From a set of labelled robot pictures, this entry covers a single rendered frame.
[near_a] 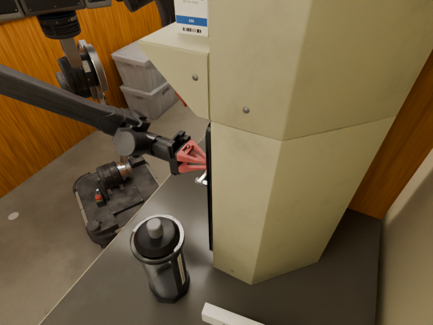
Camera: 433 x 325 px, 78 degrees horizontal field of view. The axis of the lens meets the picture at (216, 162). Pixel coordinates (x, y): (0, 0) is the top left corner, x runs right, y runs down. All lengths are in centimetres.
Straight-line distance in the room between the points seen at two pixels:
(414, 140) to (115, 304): 83
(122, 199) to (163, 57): 154
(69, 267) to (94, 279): 122
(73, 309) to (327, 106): 71
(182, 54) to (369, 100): 26
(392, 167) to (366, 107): 43
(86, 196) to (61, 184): 57
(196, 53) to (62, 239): 193
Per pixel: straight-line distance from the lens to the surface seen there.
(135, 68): 276
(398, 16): 39
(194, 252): 80
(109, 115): 71
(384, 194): 92
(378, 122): 48
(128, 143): 64
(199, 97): 40
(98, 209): 191
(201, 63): 37
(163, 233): 55
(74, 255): 208
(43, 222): 234
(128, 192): 191
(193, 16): 42
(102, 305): 79
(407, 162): 84
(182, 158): 64
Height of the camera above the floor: 164
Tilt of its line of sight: 43 degrees down
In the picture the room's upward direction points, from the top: straight up
